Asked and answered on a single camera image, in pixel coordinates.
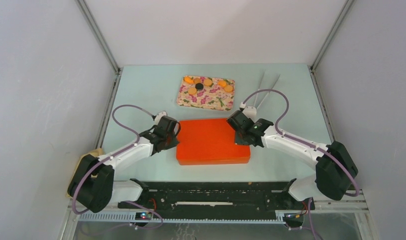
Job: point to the metal tongs white handle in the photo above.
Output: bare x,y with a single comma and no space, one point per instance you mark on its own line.
268,80

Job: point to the aluminium frame post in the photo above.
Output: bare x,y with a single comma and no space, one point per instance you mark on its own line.
343,13
98,34

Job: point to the orange fish cookie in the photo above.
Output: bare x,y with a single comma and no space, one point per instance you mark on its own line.
222,83
188,80

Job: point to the round yellow biscuit left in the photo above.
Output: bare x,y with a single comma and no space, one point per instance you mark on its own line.
192,91

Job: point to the orange fish cookie left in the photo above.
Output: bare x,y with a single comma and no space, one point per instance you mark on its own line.
188,80

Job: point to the round yellow biscuit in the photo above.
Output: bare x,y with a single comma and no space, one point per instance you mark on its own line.
228,88
192,91
207,82

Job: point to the aluminium frame post left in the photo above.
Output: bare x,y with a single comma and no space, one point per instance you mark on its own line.
98,34

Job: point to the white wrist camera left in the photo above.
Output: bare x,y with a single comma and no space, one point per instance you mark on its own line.
158,117

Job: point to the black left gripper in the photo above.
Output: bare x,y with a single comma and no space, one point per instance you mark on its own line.
174,143

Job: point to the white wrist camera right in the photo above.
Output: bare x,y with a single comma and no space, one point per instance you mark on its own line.
249,111

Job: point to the brown round cookie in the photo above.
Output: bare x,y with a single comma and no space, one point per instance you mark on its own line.
197,80

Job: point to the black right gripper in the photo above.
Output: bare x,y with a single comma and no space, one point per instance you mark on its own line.
237,141

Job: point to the black sandwich cookie on tray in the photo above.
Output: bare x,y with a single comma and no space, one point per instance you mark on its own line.
199,86

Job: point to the orange fish cookie right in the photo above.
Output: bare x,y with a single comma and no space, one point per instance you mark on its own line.
222,83

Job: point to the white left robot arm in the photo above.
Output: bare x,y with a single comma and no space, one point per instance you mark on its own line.
93,183

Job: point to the round yellow biscuit top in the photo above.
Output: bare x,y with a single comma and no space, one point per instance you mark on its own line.
207,82

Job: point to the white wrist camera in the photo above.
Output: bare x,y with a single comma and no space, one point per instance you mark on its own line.
158,117
249,111

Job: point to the aluminium frame post right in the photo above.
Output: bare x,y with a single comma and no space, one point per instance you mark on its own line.
343,13

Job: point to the round yellow biscuit right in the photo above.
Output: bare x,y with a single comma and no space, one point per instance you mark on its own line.
228,88

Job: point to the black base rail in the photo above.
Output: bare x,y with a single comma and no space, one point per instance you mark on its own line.
236,202

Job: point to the floral serving tray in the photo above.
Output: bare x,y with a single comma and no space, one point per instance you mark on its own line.
211,97

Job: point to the orange box lid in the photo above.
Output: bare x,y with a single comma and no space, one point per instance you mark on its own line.
209,141

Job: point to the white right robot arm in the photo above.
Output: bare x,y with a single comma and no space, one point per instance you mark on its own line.
334,169

